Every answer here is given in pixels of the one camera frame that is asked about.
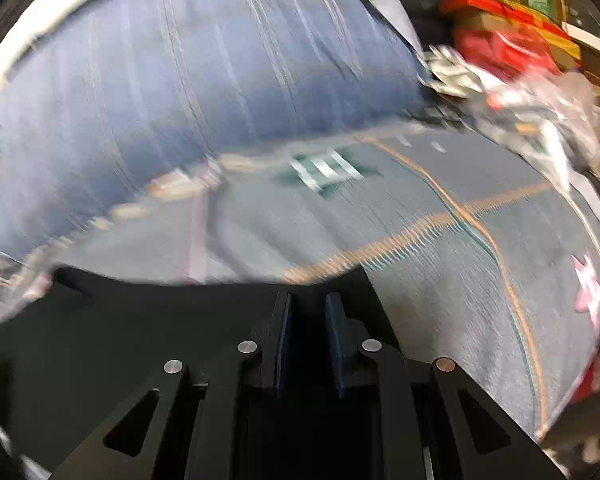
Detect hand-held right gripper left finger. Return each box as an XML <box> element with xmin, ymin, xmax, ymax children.
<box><xmin>55</xmin><ymin>291</ymin><xmax>296</xmax><ymax>480</ymax></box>

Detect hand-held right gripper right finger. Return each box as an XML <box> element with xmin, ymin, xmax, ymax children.
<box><xmin>324</xmin><ymin>292</ymin><xmax>568</xmax><ymax>480</ymax></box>

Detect black pants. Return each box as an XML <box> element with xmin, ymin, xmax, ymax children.
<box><xmin>0</xmin><ymin>264</ymin><xmax>411</xmax><ymax>480</ymax></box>

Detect grey printed bed sheet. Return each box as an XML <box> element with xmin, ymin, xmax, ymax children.
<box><xmin>0</xmin><ymin>125</ymin><xmax>600</xmax><ymax>446</ymax></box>

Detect blue plaid pillow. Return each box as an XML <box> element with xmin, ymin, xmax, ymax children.
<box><xmin>0</xmin><ymin>0</ymin><xmax>431</xmax><ymax>261</ymax></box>

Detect clear plastic bag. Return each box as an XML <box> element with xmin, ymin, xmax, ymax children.
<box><xmin>420</xmin><ymin>45</ymin><xmax>600</xmax><ymax>186</ymax></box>

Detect pile of red packets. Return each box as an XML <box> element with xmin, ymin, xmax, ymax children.
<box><xmin>440</xmin><ymin>0</ymin><xmax>581</xmax><ymax>81</ymax></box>

